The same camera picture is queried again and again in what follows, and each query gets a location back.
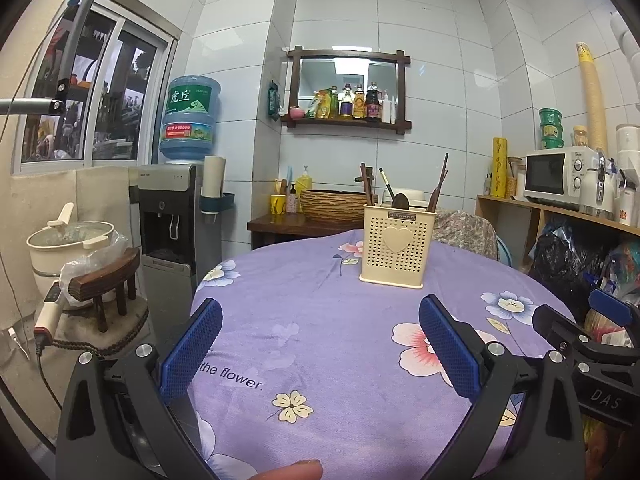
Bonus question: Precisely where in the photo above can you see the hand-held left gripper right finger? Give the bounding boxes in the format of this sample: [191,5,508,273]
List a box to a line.
[419,294,586,480]

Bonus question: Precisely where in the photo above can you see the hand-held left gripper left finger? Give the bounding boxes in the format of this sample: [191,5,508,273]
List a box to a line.
[56,297,224,480]

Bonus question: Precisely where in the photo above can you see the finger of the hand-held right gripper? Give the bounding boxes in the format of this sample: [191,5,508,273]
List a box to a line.
[532,304,640,386]
[588,287,636,330]

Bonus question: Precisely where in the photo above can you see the cream perforated utensil holder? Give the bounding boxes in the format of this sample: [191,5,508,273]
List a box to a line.
[359,204,437,289]

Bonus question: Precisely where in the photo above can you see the black chopstick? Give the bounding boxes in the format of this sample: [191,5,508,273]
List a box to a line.
[378,167,396,206]

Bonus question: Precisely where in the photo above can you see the person's left hand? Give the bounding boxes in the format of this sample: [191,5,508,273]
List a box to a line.
[257,460,324,480]

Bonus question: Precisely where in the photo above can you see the colourful plastic bag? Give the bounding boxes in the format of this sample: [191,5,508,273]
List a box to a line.
[582,305,640,351]
[600,240,640,306]

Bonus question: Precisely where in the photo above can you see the black plastic bag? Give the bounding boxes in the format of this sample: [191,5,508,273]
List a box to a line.
[529,217,608,306]

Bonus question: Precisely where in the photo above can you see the white thermos flask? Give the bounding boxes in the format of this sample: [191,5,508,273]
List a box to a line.
[617,170,639,224]

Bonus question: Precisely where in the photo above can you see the floral fabric chair cover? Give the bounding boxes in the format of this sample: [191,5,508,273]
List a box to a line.
[432,209,501,261]

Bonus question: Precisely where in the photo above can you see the wooden shelf unit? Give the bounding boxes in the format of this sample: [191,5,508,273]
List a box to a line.
[475,194,640,281]

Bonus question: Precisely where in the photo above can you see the white electric kettle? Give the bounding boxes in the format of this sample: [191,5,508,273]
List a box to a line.
[580,149,618,218]

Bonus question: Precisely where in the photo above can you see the dark wooden stool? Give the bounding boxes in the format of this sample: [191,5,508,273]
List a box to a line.
[67,247,141,333]

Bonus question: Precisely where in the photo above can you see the purple floral tablecloth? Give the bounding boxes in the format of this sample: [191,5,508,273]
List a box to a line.
[190,229,581,480]

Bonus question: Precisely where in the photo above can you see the clear plastic bag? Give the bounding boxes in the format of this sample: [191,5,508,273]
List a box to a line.
[60,232,128,306]

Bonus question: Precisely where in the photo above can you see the grey water dispenser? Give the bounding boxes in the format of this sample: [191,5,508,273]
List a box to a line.
[131,162,206,288]

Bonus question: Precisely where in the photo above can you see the white microwave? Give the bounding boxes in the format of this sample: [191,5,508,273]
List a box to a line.
[524,147,601,206]

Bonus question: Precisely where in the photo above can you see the white handheld device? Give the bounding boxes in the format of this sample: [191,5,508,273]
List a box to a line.
[34,280,66,351]

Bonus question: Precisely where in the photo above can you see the dark blue cup holder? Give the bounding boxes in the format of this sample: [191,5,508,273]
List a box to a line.
[200,192,235,214]

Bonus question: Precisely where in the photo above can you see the dark wooden side table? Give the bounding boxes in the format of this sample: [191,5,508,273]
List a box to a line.
[247,212,366,250]

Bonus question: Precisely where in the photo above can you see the white paper cup stack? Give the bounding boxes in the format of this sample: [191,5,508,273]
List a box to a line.
[201,155,227,198]

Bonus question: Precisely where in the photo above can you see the woven brown basin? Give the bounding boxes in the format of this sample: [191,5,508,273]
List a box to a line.
[299,190,366,224]

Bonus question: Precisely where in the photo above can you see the tall yellow paper cup stack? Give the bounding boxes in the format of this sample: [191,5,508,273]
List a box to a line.
[575,42,608,153]

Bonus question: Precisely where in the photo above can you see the blue water jug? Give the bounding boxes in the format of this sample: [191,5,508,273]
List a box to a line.
[159,75,222,165]

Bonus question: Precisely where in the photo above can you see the wooden framed mirror shelf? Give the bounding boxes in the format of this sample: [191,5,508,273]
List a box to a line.
[281,46,413,135]

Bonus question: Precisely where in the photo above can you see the dark sauce bottle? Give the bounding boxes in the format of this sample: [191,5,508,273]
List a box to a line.
[365,81,382,122]

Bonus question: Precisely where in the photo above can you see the yellow green packet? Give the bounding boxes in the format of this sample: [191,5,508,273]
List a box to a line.
[305,89,340,120]

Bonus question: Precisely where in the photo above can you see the sliding window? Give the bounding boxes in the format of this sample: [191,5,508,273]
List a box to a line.
[12,0,178,171]

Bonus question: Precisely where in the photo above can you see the round rope-edged stool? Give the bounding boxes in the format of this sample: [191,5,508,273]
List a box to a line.
[50,305,151,358]

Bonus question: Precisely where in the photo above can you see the black cable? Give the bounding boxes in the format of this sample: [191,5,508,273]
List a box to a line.
[35,345,68,413]

